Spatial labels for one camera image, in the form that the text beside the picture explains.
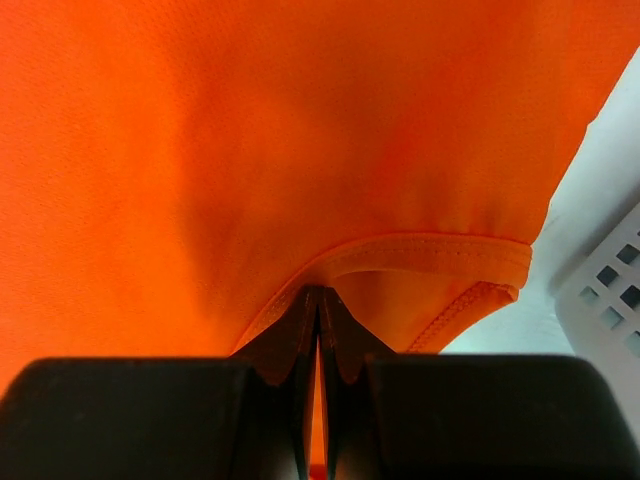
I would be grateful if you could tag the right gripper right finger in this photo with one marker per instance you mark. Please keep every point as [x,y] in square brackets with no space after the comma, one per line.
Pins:
[428,416]

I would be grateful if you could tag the white plastic laundry basket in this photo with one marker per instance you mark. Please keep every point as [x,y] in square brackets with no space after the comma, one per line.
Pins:
[598,305]

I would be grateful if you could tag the orange t shirt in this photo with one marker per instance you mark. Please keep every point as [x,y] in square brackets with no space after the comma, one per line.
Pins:
[174,173]

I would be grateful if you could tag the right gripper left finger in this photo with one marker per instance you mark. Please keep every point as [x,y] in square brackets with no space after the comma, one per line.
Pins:
[247,416]

